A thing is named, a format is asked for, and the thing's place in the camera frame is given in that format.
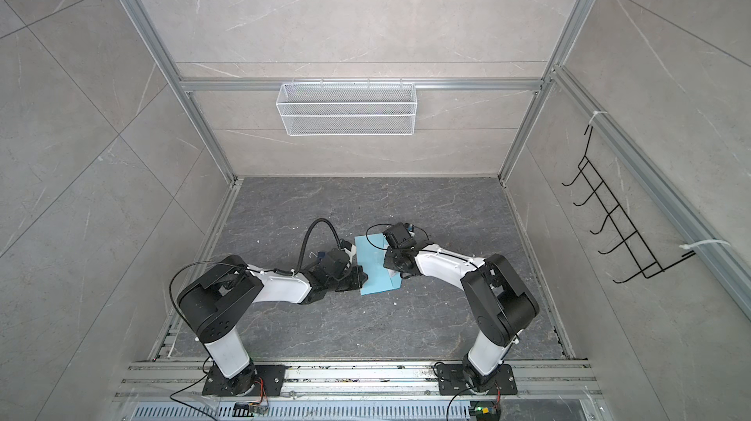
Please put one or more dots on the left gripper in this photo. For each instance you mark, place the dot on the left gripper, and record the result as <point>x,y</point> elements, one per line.
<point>360,275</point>

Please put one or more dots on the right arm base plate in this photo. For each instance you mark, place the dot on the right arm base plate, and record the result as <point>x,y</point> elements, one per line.
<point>462,379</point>

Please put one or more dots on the white wire mesh basket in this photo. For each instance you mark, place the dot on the white wire mesh basket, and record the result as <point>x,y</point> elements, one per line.
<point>328,109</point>

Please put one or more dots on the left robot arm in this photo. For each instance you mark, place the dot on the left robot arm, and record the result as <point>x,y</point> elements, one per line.
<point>213,304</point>

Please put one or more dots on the black wire hook rack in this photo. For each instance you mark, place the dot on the black wire hook rack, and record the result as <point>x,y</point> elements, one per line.
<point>616,218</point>

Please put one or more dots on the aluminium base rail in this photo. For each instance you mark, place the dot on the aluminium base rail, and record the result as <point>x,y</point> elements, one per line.
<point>189,389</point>

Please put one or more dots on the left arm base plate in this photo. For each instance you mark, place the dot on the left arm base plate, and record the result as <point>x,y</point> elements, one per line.
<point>248,383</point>

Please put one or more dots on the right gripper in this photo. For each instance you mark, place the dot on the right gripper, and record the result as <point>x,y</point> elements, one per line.
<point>388,261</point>

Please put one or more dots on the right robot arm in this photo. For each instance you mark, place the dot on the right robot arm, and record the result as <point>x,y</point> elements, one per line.
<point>501,303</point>

